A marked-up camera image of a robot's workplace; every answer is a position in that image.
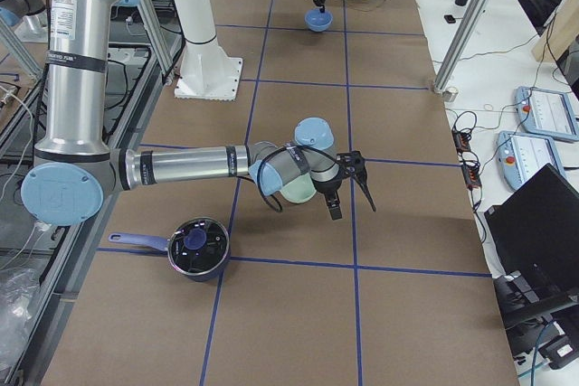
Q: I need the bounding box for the far blue teach pendant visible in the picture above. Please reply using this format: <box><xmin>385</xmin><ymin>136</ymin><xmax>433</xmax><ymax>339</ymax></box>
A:
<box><xmin>514</xmin><ymin>86</ymin><xmax>578</xmax><ymax>142</ymax></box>

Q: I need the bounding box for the near blue teach pendant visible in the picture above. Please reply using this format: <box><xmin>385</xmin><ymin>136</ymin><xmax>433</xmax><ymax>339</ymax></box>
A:
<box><xmin>497</xmin><ymin>131</ymin><xmax>565</xmax><ymax>191</ymax></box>

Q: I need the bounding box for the blue bowl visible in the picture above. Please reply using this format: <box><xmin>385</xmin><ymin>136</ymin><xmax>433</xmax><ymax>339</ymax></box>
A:
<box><xmin>304</xmin><ymin>8</ymin><xmax>333</xmax><ymax>33</ymax></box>

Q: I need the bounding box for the green bowl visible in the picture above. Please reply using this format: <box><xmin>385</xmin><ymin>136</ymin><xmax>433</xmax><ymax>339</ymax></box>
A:
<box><xmin>280</xmin><ymin>174</ymin><xmax>316</xmax><ymax>204</ymax></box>

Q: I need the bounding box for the black laptop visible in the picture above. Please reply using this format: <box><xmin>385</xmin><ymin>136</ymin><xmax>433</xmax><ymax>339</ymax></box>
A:
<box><xmin>483</xmin><ymin>162</ymin><xmax>579</xmax><ymax>328</ymax></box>

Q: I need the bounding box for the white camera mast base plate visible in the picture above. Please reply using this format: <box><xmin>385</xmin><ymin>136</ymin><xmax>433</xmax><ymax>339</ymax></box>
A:
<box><xmin>174</xmin><ymin>56</ymin><xmax>243</xmax><ymax>101</ymax></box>

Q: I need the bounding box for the black cable hub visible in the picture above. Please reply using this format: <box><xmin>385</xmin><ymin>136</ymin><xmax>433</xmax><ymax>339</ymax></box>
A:
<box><xmin>460</xmin><ymin>162</ymin><xmax>482</xmax><ymax>191</ymax></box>
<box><xmin>452</xmin><ymin>131</ymin><xmax>471</xmax><ymax>153</ymax></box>

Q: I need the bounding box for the small black square device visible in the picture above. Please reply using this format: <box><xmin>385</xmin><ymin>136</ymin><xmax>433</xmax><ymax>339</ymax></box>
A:
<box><xmin>443</xmin><ymin>14</ymin><xmax>456</xmax><ymax>24</ymax></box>

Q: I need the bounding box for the aluminium frame post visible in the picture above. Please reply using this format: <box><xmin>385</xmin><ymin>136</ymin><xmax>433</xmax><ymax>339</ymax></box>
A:
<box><xmin>432</xmin><ymin>0</ymin><xmax>488</xmax><ymax>98</ymax></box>

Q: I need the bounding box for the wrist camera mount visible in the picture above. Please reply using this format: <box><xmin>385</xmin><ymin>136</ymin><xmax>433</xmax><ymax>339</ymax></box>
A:
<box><xmin>337</xmin><ymin>150</ymin><xmax>376</xmax><ymax>212</ymax></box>

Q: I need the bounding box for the crumpled clear plastic bag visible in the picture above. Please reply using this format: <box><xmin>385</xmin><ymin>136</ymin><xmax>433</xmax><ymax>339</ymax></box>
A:
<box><xmin>1</xmin><ymin>268</ymin><xmax>40</xmax><ymax>370</ymax></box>

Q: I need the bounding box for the dark blue saucepan with lid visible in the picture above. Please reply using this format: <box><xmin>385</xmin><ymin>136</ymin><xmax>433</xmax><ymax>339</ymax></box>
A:
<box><xmin>108</xmin><ymin>217</ymin><xmax>231</xmax><ymax>282</ymax></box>

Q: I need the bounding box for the blue teach pendant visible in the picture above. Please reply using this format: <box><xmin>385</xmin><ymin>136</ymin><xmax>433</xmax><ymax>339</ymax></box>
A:
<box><xmin>514</xmin><ymin>86</ymin><xmax>578</xmax><ymax>142</ymax></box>
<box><xmin>497</xmin><ymin>131</ymin><xmax>565</xmax><ymax>191</ymax></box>

